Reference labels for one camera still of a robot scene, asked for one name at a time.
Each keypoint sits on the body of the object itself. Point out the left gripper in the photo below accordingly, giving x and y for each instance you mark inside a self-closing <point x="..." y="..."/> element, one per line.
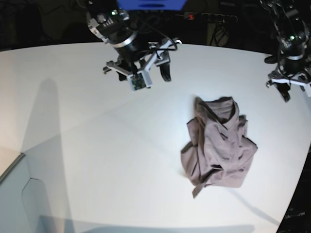
<point x="279" y="76"/>

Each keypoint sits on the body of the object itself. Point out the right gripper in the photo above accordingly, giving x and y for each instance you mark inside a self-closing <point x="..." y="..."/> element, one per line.
<point x="134" y="52"/>

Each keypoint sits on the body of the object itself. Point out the mauve t-shirt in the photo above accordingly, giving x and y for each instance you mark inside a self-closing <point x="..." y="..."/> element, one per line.
<point x="219" y="152"/>

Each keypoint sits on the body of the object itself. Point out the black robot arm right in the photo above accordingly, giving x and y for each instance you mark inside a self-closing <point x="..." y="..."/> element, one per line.
<point x="133" y="34"/>

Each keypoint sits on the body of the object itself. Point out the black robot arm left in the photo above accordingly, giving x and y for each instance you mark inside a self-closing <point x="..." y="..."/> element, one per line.
<point x="293" y="56"/>

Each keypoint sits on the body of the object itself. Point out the blue box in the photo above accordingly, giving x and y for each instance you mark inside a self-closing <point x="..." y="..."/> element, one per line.
<point x="133" y="5"/>

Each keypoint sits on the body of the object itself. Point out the black power strip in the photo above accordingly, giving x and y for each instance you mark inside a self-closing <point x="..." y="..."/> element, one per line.
<point x="207" y="17"/>

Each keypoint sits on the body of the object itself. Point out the grey adjacent table edge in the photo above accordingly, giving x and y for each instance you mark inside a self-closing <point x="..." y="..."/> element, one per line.
<point x="5" y="174"/>

